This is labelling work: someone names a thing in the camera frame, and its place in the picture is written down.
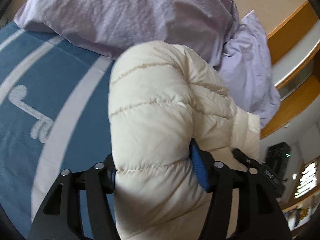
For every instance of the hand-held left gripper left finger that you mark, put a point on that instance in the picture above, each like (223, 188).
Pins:
(110, 176)

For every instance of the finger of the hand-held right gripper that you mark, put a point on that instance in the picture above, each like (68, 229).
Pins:
(241, 155)

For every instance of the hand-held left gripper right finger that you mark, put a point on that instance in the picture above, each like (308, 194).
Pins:
(198, 165)

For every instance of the cream quilted puffer jacket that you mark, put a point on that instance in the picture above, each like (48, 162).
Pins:
(150, 110)

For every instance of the light lavender pillow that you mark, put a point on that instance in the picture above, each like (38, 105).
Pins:
(250, 67)

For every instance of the blue striped blanket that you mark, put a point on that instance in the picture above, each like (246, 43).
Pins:
(22, 70)

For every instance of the dark lavender pillow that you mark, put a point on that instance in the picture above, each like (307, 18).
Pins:
(112, 12)

